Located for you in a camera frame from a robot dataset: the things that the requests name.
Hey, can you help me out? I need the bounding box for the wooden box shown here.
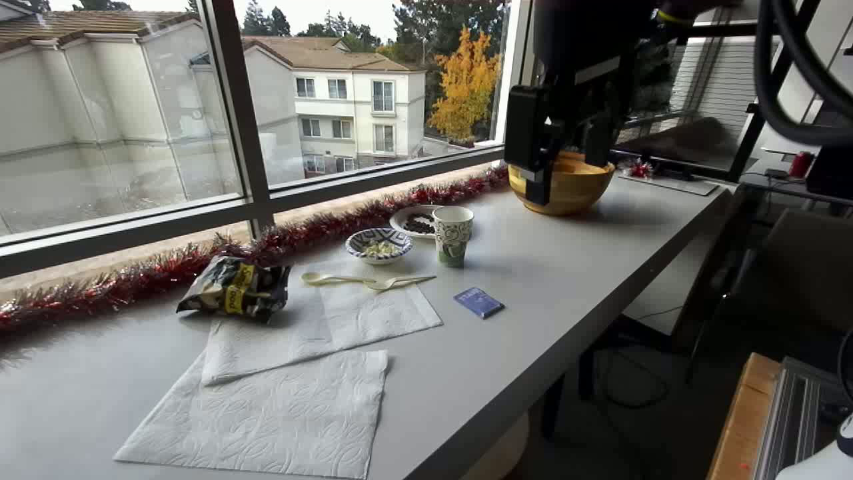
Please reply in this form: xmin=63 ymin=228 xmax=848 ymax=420
xmin=705 ymin=353 xmax=784 ymax=480

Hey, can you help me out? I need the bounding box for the patterned paper cup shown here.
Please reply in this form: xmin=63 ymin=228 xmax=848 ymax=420
xmin=429 ymin=205 xmax=476 ymax=269

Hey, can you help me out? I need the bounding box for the smooth white paper napkin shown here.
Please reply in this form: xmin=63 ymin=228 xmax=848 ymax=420
xmin=199 ymin=280 xmax=444 ymax=390

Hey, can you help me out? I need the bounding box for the flat grey mat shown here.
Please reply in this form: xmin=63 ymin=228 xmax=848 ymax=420
xmin=621 ymin=172 xmax=723 ymax=200

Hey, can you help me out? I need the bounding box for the small Christmas tree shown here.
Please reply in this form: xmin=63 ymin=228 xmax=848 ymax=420
xmin=635 ymin=36 xmax=680 ymax=122

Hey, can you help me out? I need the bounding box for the black monitor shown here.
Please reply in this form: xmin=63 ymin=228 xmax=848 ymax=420
xmin=801 ymin=142 xmax=853 ymax=202

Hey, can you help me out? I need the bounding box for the white plastic object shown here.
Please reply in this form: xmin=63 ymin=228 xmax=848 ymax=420
xmin=775 ymin=412 xmax=853 ymax=480

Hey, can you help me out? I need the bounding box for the small patterned bowl with snacks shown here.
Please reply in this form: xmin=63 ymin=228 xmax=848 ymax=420
xmin=340 ymin=224 xmax=415 ymax=266

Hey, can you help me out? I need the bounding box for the crumpled snack bag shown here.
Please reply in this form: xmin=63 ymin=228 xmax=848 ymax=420
xmin=172 ymin=254 xmax=293 ymax=325

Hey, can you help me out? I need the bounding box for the large white paper towel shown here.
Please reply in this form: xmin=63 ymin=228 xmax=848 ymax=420
xmin=111 ymin=348 xmax=391 ymax=480

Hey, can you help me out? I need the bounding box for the dark chair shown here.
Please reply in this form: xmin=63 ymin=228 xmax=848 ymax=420
xmin=708 ymin=209 xmax=853 ymax=368

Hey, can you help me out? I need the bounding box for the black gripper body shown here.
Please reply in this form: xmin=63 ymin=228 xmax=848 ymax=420
xmin=500 ymin=40 xmax=645 ymax=180

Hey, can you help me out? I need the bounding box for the blue packet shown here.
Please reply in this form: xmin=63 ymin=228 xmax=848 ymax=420
xmin=452 ymin=285 xmax=505 ymax=320

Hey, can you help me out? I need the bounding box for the dark window frame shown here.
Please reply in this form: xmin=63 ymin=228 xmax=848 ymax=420
xmin=0 ymin=0 xmax=536 ymax=277

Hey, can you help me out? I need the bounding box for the red tinsel garland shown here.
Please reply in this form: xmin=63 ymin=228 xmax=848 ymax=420
xmin=0 ymin=164 xmax=511 ymax=340

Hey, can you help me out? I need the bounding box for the red cup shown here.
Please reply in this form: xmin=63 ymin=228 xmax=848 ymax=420
xmin=787 ymin=150 xmax=816 ymax=181

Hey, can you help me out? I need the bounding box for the grey metal rail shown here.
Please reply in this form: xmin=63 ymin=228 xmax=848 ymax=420
xmin=760 ymin=357 xmax=824 ymax=480

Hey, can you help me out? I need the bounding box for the yellow wooden bowl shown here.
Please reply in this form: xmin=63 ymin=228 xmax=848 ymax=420
xmin=505 ymin=150 xmax=617 ymax=220

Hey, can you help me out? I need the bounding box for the white plate with dark food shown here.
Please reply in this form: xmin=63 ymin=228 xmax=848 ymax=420
xmin=388 ymin=202 xmax=440 ymax=240

